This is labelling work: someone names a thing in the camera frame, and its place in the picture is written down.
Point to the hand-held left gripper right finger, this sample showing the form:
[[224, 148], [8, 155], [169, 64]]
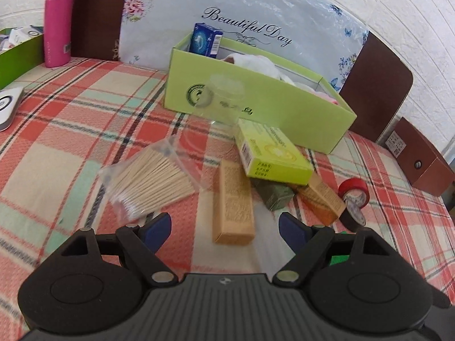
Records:
[[293, 231]]

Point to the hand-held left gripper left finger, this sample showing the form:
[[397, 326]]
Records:
[[158, 229]]

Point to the olive green small box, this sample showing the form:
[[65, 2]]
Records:
[[275, 193]]

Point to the orange-brown small box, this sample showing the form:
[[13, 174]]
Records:
[[320, 199]]

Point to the bag of cotton swabs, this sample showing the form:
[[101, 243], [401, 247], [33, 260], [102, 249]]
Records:
[[153, 181]]

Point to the green plastic item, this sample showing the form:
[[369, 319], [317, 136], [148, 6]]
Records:
[[339, 259]]

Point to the black tape roll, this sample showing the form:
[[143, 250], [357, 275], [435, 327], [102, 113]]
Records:
[[353, 220]]

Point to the tan long box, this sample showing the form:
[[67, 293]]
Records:
[[233, 206]]

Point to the red tape roll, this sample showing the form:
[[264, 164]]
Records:
[[350, 186]]

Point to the yellow-green medicine box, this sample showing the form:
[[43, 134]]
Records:
[[273, 152]]

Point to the lime green cardboard box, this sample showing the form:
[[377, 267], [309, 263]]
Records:
[[284, 113]]

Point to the white glove with pink cuff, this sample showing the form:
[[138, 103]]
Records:
[[256, 64]]

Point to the blue medicine box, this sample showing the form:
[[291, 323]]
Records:
[[204, 41]]

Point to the plaid bedsheet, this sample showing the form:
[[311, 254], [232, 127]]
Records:
[[53, 170]]

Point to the clear plastic cup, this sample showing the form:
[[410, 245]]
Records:
[[224, 92]]

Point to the white flat device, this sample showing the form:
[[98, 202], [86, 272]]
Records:
[[9, 108]]

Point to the dark green storage box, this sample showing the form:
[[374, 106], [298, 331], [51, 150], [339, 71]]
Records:
[[17, 64]]

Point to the brown wooden headboard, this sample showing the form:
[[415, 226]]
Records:
[[96, 17]]

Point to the pink thermos bottle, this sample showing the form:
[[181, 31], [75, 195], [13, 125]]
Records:
[[58, 25]]

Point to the floral plastic-wrapped pillow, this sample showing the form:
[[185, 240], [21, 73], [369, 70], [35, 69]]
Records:
[[266, 3]]

